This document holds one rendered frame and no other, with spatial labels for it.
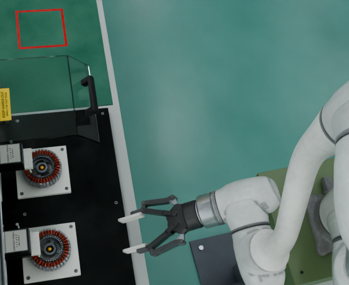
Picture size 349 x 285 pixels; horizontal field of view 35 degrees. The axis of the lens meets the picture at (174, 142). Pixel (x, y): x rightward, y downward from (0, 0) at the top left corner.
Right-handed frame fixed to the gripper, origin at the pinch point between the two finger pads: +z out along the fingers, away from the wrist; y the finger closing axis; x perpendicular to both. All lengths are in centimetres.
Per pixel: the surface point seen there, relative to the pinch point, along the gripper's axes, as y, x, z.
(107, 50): 67, -10, 2
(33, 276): -6.2, 8.3, 26.5
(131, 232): 3.3, -8.9, 3.5
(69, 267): -5.0, 3.4, 18.1
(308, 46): 114, -134, -63
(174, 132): 71, -92, 9
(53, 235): 3.3, 8.0, 19.3
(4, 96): 33.0, 33.7, 13.9
